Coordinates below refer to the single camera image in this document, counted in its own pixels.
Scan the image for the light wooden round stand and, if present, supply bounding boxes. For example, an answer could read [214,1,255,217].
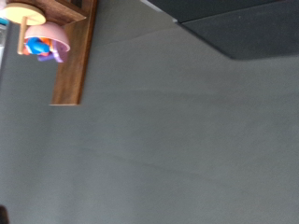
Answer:
[4,2,48,56]

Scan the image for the brown wooden shelf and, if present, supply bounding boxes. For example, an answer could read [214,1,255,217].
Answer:
[6,0,99,107]

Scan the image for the colourful plastic toys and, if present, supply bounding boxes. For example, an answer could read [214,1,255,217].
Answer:
[21,35,64,63]

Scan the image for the pink bowl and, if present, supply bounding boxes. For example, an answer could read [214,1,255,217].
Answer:
[23,21,71,63]

